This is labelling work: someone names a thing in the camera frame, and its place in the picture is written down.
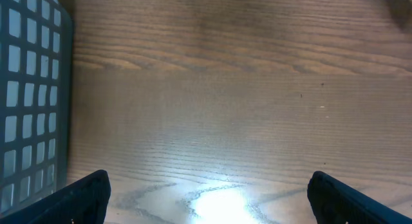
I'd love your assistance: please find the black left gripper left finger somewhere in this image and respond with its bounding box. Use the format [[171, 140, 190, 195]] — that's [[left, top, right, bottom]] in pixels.
[[1, 169, 111, 224]]

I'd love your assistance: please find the grey plastic mesh basket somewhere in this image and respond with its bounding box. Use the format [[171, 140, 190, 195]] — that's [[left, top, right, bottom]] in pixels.
[[1, 0, 73, 217]]

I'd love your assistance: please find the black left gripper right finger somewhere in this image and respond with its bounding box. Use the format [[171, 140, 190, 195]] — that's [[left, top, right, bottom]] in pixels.
[[307, 171, 411, 224]]

